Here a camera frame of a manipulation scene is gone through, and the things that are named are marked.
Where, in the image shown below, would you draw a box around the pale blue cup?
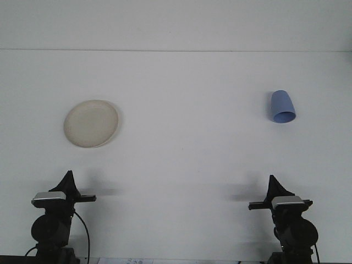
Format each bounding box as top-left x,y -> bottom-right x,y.
269,90 -> 297,124

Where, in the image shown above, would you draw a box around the pale round plate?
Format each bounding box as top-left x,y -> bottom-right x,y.
63,99 -> 119,149

